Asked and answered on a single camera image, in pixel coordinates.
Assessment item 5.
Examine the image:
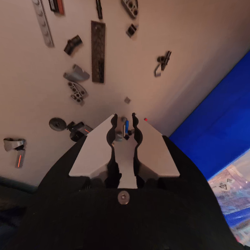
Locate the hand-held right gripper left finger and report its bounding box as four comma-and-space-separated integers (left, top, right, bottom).
69, 113, 120, 188

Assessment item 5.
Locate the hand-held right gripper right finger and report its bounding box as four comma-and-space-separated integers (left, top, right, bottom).
132, 113, 180, 182

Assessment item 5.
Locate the grey connector with blue pin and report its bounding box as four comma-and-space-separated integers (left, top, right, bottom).
115, 117, 135, 142

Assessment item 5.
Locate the black lego disc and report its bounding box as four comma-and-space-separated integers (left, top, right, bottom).
49, 117, 68, 131

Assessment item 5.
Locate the grey curved lego panel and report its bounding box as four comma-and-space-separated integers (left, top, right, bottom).
63, 64, 90, 82

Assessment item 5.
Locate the black and grey lego assembly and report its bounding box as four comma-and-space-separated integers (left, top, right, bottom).
154, 50, 172, 77

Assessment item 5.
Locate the long dark lego plate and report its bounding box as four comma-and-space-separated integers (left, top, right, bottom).
91, 20, 106, 84

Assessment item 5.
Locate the black angled lego connector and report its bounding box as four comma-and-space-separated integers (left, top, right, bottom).
64, 35, 83, 56

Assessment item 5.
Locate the small black lego piece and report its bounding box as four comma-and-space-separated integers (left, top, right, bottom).
126, 23, 138, 38

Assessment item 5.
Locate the long light grey lego beam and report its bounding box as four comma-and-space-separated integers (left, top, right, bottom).
32, 0, 55, 48

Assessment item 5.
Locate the black lego axle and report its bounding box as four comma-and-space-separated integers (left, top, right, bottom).
95, 0, 103, 20

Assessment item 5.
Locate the grey holed lego liftarm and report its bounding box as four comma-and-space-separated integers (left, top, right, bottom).
121, 0, 139, 20

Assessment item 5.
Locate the blue plastic bin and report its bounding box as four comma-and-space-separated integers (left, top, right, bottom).
168, 46, 250, 247

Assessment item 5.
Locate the grey curved holed liftarm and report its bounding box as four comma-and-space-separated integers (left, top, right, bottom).
67, 81, 89, 106

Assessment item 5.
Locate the grey panel with orange stripe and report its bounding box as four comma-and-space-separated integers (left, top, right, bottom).
3, 138, 27, 169

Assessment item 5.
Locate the clear plastic bag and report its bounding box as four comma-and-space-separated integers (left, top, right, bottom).
208, 149, 250, 245

